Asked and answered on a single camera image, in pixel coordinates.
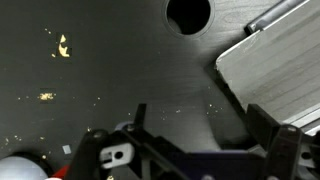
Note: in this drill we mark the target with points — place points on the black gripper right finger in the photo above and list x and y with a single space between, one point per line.
261 125

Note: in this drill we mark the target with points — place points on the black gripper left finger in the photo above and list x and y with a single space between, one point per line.
140 116

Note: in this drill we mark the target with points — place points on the small grey toaster oven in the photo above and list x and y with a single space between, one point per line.
277 67

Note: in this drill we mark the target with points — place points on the grey electric kettle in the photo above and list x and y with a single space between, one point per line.
24 166

